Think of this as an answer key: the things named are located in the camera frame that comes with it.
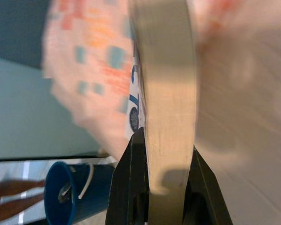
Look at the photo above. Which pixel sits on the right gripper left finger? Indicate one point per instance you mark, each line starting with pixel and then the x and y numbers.
pixel 128 182

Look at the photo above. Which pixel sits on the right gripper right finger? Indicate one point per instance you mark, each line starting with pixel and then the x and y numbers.
pixel 206 192

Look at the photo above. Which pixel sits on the white book blue letters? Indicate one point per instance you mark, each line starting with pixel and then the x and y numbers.
pixel 171 82

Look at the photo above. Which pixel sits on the pink patterned pillow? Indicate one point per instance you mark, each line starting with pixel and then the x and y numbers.
pixel 84 70

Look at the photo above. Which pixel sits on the blue plastic bucket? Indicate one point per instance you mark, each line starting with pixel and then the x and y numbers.
pixel 96 187

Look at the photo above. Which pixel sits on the person's bare leg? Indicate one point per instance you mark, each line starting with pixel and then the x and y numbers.
pixel 18 185
pixel 14 206

